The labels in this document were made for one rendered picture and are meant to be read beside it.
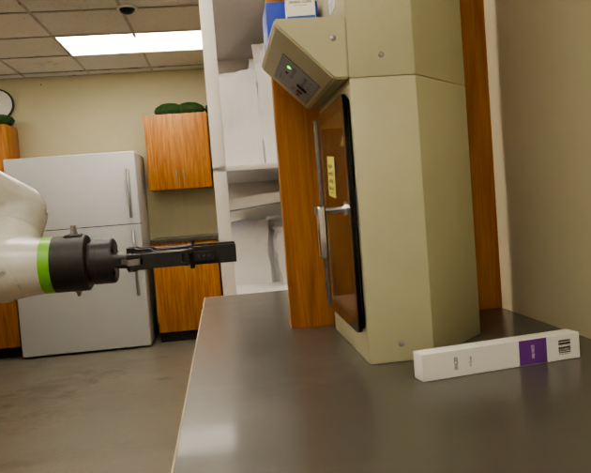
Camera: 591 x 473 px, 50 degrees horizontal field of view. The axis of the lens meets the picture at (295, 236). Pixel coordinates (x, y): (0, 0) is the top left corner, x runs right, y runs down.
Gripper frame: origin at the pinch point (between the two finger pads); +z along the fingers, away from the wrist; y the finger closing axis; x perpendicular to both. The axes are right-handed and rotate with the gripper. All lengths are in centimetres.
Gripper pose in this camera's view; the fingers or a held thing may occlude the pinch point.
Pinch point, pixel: (216, 251)
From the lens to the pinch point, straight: 108.2
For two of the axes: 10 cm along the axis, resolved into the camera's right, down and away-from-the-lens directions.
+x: 0.7, 9.9, 0.8
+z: 9.9, -0.7, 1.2
